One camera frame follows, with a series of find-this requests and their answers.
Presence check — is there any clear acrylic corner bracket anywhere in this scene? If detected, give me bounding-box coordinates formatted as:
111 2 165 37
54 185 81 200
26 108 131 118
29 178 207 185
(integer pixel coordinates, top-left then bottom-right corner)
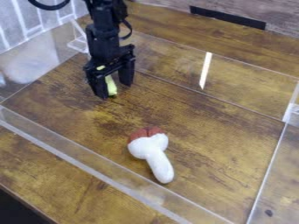
67 20 90 54

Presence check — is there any clear acrylic enclosure wall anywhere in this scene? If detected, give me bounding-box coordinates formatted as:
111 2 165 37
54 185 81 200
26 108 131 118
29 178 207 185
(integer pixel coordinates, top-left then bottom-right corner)
0 23 299 224

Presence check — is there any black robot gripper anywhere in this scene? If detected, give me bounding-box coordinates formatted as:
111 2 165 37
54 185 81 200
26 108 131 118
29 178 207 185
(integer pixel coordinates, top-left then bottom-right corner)
85 24 137 100

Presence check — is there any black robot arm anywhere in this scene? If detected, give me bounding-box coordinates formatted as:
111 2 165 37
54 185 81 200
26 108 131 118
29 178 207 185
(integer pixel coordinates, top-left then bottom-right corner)
83 0 137 99

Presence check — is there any white plush mushroom toy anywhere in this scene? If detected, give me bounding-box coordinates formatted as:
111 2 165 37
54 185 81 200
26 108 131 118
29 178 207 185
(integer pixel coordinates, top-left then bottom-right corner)
127 126 174 184

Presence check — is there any green spoon with metal bowl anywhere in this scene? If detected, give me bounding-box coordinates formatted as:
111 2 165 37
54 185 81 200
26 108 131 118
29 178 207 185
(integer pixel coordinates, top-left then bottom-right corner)
106 75 118 96

